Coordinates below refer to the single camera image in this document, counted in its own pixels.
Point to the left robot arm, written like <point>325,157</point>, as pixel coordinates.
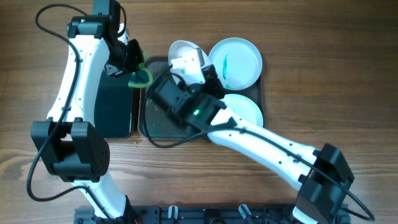
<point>67,141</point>

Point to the small black water tray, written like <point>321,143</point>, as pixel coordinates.
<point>113,107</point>

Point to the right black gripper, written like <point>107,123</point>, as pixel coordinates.
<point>212,81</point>

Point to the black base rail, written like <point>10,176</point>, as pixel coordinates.
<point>271,213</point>

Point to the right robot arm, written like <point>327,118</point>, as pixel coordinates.
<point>321,177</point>

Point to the light blue plate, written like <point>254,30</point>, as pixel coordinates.
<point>237,61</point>

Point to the green yellow sponge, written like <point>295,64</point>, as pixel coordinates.
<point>139,75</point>

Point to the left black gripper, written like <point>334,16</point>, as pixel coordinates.
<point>135,54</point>

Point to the white plate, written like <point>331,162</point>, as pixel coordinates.
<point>179,46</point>
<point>245,108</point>

